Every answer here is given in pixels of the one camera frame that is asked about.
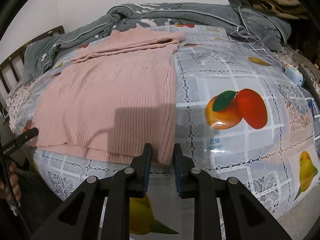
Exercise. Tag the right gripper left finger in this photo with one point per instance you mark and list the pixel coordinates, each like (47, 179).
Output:
(99, 208)

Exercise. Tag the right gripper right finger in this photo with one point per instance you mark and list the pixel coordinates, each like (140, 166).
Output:
(223, 207)

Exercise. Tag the pink ribbed knit sweater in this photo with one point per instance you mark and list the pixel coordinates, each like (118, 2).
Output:
(115, 97)

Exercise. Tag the person's left hand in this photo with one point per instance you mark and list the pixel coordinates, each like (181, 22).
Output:
(14, 184)

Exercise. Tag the floral bed sheet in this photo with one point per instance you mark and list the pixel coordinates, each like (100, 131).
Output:
(16, 97)

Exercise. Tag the dark wooden headboard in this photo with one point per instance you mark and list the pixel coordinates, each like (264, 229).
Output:
(12, 67)

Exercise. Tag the fruit print plastic tablecloth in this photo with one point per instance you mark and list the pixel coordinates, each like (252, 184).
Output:
(237, 115)

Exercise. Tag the small doll figurine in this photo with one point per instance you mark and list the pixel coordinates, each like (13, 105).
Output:
(294, 75)

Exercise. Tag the grey plaid cloth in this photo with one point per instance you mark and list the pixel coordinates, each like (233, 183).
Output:
(263, 41)

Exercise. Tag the grey embroidered quilt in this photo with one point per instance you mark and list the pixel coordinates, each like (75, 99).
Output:
(40, 56)

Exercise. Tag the brown jacket pile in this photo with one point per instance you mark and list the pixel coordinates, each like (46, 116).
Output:
(287, 9)

